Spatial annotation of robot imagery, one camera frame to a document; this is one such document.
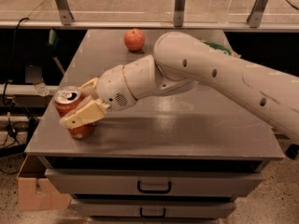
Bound cardboard box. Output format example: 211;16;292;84
17;156;71;212

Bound right metal railing bracket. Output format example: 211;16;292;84
247;0;269;28

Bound middle metal railing bracket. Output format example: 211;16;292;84
173;0;186;27

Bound grey top drawer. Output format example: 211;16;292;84
46;169;263;198

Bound left metal railing bracket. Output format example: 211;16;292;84
55;0;74;25

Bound grey drawer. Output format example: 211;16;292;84
71;199;235;218
46;169;263;198

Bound clear plastic water bottle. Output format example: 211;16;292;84
34;82;50;97

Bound metal railing bracket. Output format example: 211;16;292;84
55;0;74;25
173;0;186;27
247;0;269;28

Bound grey middle drawer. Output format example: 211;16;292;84
71;199;235;218

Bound red coca-cola can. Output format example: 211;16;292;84
54;85;96;140

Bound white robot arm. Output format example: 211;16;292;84
60;32;299;141

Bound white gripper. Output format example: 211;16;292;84
59;65;137;129

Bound green chip bag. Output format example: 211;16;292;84
203;40;240;58

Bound black cable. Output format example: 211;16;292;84
1;17;30;107

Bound red apple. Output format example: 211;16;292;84
123;28;145;51

